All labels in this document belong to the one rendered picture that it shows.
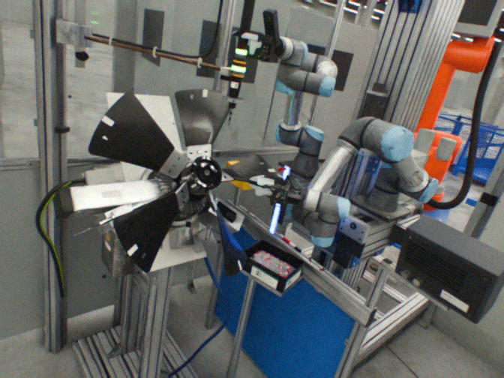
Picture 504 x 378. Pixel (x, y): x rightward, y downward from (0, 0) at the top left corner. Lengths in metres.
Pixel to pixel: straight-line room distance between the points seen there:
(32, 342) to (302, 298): 1.44
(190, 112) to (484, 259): 1.03
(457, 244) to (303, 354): 0.88
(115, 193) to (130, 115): 0.26
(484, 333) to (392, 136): 1.88
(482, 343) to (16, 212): 2.80
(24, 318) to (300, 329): 1.39
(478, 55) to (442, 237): 4.04
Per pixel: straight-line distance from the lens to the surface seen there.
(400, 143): 1.33
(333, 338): 1.59
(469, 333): 2.96
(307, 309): 1.63
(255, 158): 1.48
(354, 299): 1.43
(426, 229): 1.20
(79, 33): 1.47
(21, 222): 1.94
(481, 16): 5.03
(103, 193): 1.23
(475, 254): 1.16
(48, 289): 2.01
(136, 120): 1.19
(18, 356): 2.29
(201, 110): 1.36
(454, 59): 5.10
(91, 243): 2.09
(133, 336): 2.05
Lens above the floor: 1.66
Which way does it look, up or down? 22 degrees down
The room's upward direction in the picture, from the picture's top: 12 degrees clockwise
